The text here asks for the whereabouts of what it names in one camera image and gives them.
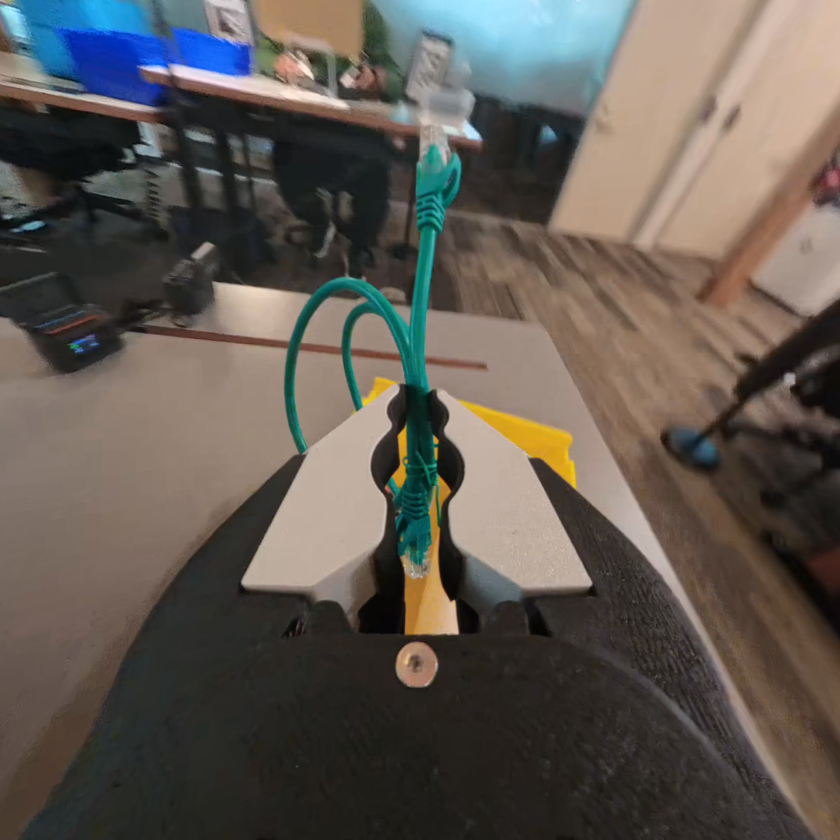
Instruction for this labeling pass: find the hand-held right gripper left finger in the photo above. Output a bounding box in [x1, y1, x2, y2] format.
[241, 384, 406, 623]

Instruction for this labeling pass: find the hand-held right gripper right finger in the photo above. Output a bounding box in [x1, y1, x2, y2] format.
[430, 388, 595, 618]

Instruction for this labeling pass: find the yellow storage bin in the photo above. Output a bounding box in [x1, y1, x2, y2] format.
[360, 376, 577, 636]

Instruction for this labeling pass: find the green ethernet cable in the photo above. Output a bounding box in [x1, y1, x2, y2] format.
[283, 125, 462, 580]

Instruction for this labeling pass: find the black tripod with blue foot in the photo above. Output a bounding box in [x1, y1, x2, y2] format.
[659, 308, 840, 472]

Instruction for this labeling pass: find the black equipment case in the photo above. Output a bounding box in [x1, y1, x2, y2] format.
[161, 241, 221, 317]

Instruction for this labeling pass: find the black battery charger case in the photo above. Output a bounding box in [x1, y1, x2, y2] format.
[0, 272, 126, 374]

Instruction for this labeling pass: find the white recycling bin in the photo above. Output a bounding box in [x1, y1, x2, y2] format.
[751, 203, 840, 318]

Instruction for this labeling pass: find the white door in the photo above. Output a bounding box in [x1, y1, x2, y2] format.
[548, 0, 765, 244]
[637, 0, 840, 260]

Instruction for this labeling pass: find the clear plastic container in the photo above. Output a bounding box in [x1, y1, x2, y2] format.
[423, 88, 476, 129]

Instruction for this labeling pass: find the wood edged table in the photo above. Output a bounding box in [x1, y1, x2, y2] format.
[139, 64, 484, 277]
[0, 52, 168, 227]

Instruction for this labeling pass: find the red fire extinguisher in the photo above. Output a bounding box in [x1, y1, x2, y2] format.
[812, 151, 840, 207]

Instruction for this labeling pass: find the framed printed tag board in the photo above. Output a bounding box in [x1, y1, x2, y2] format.
[202, 0, 253, 46]
[403, 29, 455, 105]

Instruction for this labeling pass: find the stack of blue bins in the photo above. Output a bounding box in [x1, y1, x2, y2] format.
[62, 26, 253, 107]

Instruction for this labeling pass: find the large light blue tote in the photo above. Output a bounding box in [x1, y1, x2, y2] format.
[20, 0, 155, 83]

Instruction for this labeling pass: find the wooden support post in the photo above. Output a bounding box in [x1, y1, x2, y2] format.
[697, 108, 840, 309]

